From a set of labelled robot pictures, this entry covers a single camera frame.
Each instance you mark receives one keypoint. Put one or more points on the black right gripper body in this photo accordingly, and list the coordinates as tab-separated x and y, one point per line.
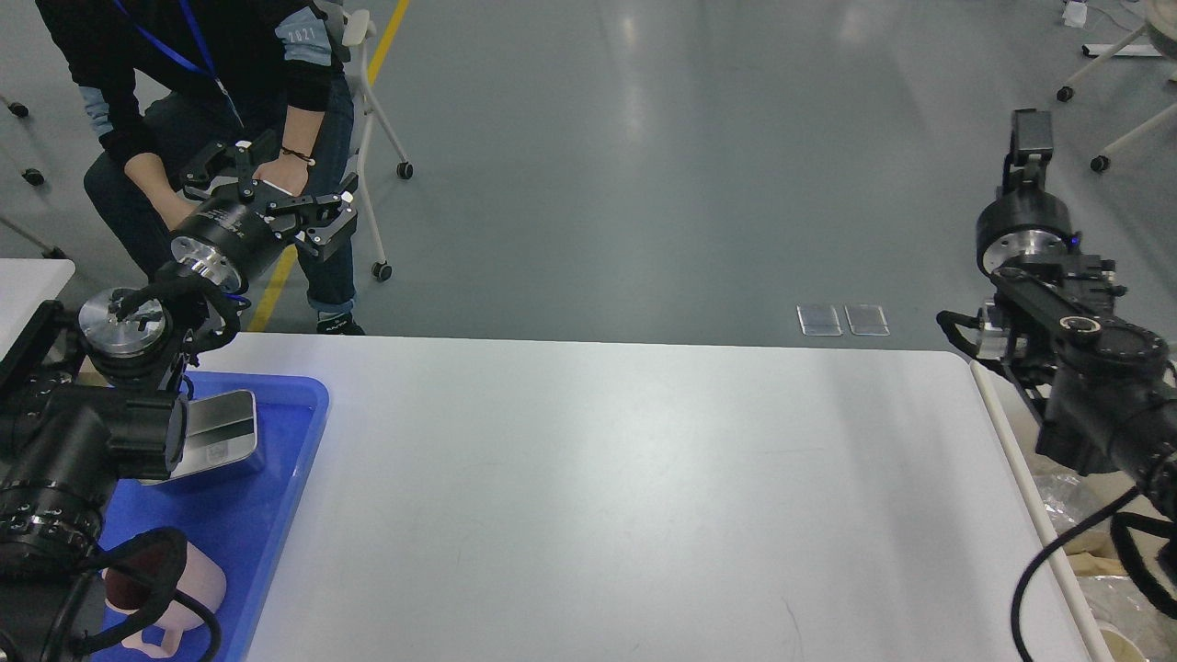
1024	223

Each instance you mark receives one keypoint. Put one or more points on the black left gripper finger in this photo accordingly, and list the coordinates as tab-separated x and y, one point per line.
317	225
223	159

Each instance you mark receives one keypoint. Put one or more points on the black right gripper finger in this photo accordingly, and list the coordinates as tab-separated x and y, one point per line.
1031	150

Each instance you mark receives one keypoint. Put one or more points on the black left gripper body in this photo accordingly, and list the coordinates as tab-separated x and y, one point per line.
232	242

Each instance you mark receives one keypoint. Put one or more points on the square stainless steel tray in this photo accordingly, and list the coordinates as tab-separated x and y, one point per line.
223	443

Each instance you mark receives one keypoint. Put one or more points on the pink mug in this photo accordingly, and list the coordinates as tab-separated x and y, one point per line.
197	585

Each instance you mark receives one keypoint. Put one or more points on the aluminium foil tray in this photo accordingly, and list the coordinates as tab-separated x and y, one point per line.
1116	603

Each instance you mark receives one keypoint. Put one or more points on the white paper cup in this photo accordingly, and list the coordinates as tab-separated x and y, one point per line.
1121	648

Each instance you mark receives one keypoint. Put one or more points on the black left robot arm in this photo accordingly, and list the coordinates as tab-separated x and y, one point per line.
96	396

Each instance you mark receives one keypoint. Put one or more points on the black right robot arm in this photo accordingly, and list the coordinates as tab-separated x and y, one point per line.
1101	388

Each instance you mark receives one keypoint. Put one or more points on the person's right hand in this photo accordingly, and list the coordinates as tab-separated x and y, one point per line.
172	208

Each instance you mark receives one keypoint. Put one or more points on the person's left hand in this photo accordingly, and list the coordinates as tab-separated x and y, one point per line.
288	173

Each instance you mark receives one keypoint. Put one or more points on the seated person in black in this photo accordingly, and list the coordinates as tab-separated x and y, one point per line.
161	79

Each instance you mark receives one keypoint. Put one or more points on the clear floor plate right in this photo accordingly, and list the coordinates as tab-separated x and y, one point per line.
867	320

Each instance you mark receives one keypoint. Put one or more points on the clear floor plate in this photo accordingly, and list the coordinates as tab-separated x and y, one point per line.
867	320
819	320

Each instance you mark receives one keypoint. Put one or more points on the white rolling chair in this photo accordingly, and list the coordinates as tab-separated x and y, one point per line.
351	32

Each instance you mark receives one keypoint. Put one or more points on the small white side table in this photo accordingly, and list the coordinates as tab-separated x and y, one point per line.
25	284

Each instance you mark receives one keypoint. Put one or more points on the white plastic bin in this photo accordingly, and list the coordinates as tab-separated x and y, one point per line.
1017	431

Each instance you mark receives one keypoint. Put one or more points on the clear floor plate left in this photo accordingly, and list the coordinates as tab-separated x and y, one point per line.
819	320

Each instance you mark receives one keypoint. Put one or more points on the blue plastic tray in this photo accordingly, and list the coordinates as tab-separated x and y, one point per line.
238	517

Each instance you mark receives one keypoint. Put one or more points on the crumpled clear plastic in bin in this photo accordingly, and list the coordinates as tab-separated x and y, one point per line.
1067	501

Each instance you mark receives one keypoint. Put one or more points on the brown paper in bin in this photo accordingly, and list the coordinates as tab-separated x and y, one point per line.
1094	563

